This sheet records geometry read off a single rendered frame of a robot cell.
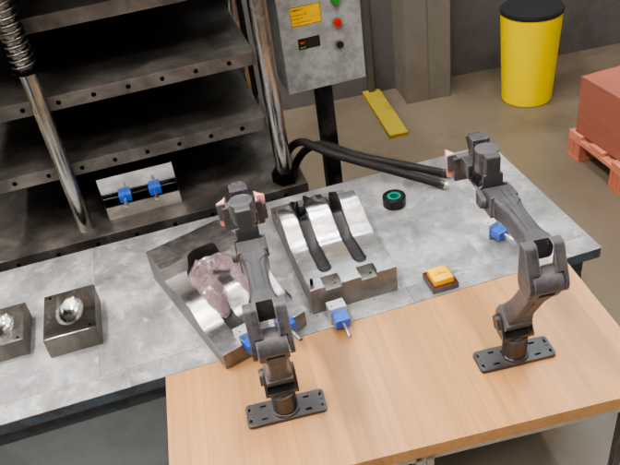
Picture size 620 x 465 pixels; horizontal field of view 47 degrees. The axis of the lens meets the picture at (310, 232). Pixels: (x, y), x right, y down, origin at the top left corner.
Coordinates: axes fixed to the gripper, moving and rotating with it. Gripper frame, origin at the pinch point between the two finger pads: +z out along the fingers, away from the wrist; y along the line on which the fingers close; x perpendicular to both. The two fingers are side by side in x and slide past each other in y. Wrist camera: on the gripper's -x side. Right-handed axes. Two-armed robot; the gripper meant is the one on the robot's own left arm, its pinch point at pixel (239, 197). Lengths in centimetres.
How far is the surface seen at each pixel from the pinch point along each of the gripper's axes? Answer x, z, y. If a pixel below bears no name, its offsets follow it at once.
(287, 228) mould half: 27.5, 21.8, -12.4
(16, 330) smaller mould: 34, 9, 71
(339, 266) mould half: 30.7, 1.8, -24.2
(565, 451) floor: 120, -15, -92
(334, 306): 34.6, -10.6, -19.3
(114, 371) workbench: 40, -10, 44
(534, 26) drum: 61, 221, -190
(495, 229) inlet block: 35, 9, -75
